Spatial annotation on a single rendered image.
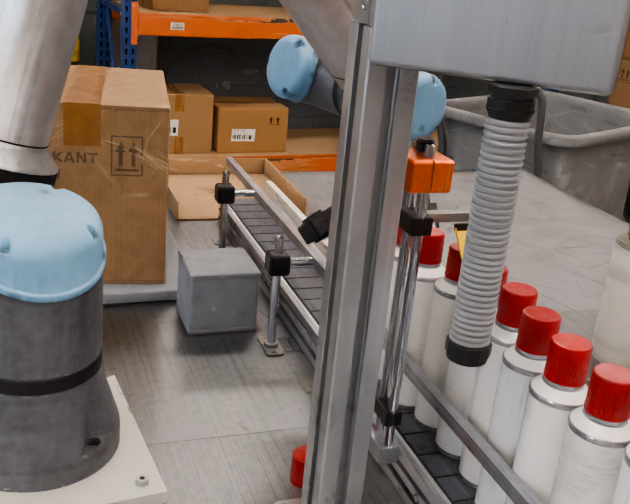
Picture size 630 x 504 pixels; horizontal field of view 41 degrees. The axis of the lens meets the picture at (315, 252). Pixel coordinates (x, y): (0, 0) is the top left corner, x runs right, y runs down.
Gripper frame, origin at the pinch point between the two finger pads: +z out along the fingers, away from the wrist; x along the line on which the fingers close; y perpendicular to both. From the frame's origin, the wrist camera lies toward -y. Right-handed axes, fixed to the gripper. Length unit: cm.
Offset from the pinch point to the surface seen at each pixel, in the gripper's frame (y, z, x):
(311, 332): -5.0, 0.4, 12.1
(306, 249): -4.1, -11.0, 13.9
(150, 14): 26, -168, 297
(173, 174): -8, -39, 88
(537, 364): -0.6, 6.1, -32.6
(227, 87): 89, -169, 403
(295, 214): 3.9, -21.0, 41.0
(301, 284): -2.0, -7.2, 23.5
